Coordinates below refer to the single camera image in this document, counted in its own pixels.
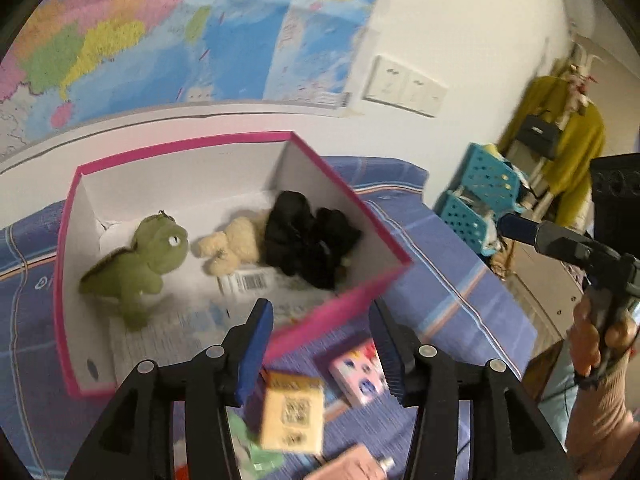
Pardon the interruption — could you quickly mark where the white wall socket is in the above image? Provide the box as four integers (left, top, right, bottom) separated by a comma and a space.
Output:
362, 55, 408, 106
400, 72, 436, 113

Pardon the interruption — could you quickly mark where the black handbag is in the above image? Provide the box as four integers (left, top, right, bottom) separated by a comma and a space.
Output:
515, 112, 563, 161

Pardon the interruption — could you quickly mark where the pink cardboard box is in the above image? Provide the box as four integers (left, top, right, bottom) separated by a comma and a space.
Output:
52, 131, 415, 400

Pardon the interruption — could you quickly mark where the white barcode packet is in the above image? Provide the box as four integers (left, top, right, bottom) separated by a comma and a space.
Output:
110, 266, 301, 386

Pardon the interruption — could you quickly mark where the yellow tissue pack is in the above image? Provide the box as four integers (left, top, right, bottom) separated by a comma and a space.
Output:
260, 372, 326, 456

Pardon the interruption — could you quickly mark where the person's right hand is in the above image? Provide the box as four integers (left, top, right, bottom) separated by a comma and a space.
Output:
570, 292, 640, 376

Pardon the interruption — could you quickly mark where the colourful wall map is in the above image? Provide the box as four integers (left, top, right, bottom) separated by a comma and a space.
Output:
0, 0, 391, 161

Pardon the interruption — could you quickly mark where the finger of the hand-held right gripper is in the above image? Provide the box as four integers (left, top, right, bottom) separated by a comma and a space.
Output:
500, 212, 621, 273

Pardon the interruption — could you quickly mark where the yellow coat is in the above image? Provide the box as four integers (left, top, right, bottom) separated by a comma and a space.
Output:
497, 75, 607, 231

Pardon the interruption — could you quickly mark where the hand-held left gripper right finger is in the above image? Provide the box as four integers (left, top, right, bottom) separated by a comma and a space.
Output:
367, 299, 571, 480

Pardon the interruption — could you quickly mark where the green dinosaur plush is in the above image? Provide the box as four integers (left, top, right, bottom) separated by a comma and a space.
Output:
79, 212, 190, 332

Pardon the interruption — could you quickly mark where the black cloth scrunchie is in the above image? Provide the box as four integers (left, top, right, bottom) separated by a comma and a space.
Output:
260, 190, 363, 291

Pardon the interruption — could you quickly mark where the beige bunny plush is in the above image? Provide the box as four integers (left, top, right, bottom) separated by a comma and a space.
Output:
192, 215, 266, 276

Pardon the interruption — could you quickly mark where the pink printed tissue packet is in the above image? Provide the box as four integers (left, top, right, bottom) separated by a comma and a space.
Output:
327, 338, 388, 408

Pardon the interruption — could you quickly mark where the teal plastic basket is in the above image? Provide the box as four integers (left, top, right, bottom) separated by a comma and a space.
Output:
457, 142, 523, 201
435, 192, 496, 256

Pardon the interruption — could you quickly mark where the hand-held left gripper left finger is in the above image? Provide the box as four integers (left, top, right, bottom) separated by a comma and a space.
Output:
82, 299, 275, 480

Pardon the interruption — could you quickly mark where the white coat rack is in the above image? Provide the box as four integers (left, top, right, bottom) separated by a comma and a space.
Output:
565, 35, 606, 111

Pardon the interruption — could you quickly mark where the green packet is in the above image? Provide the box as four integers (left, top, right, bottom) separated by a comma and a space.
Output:
227, 410, 286, 471

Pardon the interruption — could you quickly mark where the white wall switch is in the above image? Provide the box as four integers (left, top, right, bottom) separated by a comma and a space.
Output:
425, 82, 449, 118

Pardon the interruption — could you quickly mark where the blue plaid bedsheet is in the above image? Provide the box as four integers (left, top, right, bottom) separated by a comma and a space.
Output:
0, 156, 538, 480

